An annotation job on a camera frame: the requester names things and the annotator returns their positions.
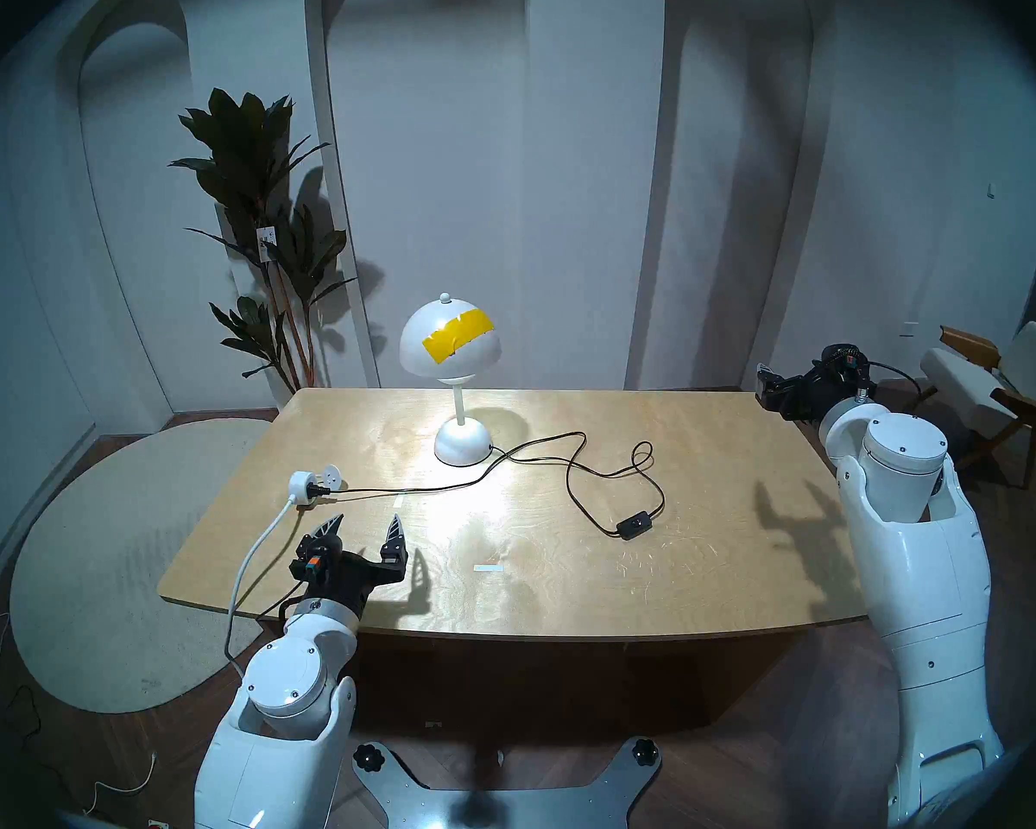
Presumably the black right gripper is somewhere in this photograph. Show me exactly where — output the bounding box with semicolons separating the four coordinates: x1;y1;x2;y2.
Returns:
755;344;874;423

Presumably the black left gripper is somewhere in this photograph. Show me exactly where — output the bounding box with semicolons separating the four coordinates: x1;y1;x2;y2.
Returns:
289;513;408;617

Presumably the white dome table lamp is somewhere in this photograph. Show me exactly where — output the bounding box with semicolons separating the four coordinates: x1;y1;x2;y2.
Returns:
399;293;502;468

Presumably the white cushioned wooden armchair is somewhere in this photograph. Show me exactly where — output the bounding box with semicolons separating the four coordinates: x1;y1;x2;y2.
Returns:
915;321;1036;490

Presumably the yellow tape strip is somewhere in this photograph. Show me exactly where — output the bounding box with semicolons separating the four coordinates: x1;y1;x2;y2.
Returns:
422;308;495;364

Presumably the beige oval rug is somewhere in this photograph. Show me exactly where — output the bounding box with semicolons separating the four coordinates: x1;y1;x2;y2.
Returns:
9;418;274;714

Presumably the tall dark green plant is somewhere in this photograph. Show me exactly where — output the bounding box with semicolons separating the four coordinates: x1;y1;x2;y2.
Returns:
169;87;359;394

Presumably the black lamp power cord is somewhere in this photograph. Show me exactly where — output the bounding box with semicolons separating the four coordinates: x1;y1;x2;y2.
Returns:
309;433;665;539

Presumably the white extension socket with cable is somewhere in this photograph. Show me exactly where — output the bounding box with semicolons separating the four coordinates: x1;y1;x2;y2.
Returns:
223;465;344;677

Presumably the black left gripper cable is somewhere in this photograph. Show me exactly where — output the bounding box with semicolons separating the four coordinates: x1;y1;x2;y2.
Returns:
257;577;308;619

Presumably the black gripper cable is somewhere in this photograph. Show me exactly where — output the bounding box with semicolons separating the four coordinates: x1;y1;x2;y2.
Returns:
257;577;308;619
863;359;925;405

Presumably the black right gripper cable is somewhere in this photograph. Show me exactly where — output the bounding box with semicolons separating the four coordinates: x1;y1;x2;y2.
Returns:
863;359;925;405

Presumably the grey metal robot base plate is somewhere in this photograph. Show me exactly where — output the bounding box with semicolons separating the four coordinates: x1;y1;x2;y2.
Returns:
351;739;661;829

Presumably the white floor cable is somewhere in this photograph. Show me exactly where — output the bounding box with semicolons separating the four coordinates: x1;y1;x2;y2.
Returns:
82;750;157;816

